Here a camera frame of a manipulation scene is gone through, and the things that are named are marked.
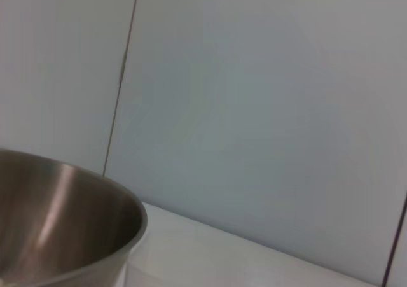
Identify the stainless steel mixing bowl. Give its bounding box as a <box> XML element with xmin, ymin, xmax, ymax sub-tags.
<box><xmin>0</xmin><ymin>148</ymin><xmax>149</xmax><ymax>287</ymax></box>

